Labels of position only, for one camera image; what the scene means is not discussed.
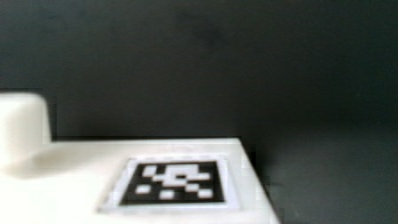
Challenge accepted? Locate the white drawer front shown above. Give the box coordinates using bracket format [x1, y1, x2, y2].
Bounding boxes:
[0, 93, 280, 224]

